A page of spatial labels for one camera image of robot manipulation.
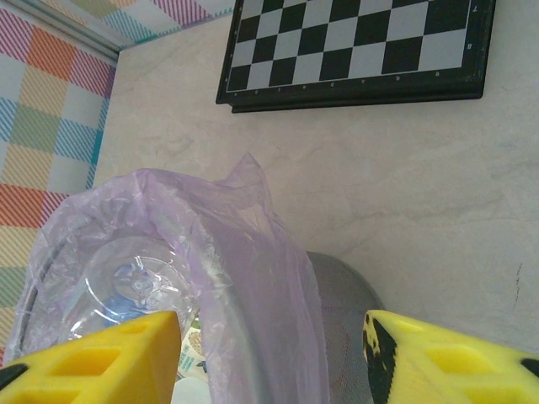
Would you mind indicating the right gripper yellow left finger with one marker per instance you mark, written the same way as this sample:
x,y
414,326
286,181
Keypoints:
x,y
84,370

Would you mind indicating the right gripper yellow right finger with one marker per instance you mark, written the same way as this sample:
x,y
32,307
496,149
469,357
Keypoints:
x,y
455,370

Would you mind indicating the clear bottle blue label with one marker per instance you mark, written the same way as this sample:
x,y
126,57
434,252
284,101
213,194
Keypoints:
x,y
135,278

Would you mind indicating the clear bottle green cap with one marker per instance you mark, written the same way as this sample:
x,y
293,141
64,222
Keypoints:
x,y
191,349

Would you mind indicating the grey mesh waste bin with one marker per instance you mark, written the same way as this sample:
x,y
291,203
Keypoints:
x,y
341,320

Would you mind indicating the purple plastic bin liner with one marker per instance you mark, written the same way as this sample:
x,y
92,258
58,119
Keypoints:
x,y
261,273

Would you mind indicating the black white chessboard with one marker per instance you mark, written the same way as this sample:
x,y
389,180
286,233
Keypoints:
x,y
358,42

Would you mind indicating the left aluminium frame post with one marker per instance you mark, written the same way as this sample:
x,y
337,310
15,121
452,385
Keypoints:
x,y
84,38

